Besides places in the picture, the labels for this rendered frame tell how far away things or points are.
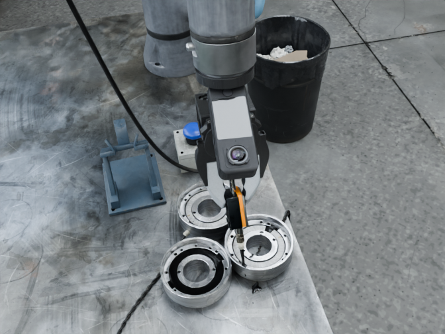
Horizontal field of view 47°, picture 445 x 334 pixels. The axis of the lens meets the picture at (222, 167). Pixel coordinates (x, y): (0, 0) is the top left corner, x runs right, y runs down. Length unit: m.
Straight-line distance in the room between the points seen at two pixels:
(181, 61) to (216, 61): 0.58
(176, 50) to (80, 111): 0.24
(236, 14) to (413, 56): 2.25
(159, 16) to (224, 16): 0.56
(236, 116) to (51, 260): 0.42
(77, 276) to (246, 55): 0.45
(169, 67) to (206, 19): 0.60
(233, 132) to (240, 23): 0.12
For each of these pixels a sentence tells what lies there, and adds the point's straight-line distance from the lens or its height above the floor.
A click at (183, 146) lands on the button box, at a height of 0.84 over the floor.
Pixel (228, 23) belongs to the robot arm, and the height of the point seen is 1.19.
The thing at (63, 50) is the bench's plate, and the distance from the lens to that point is 1.34.
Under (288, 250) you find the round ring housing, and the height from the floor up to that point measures 0.83.
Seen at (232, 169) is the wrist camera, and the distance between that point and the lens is 0.56.
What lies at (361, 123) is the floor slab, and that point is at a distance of 2.30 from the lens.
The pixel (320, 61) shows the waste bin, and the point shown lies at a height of 0.40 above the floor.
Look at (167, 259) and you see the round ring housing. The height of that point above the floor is 0.83.
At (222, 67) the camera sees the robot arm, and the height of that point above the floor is 1.14.
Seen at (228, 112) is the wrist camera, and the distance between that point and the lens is 0.59.
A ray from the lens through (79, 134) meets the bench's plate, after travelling 1.06.
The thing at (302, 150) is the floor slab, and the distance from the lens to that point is 2.14.
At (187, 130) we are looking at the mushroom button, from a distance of 0.91.
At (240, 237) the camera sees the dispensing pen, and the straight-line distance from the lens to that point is 0.73.
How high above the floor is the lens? 1.47
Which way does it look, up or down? 46 degrees down
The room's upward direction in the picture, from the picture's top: 4 degrees counter-clockwise
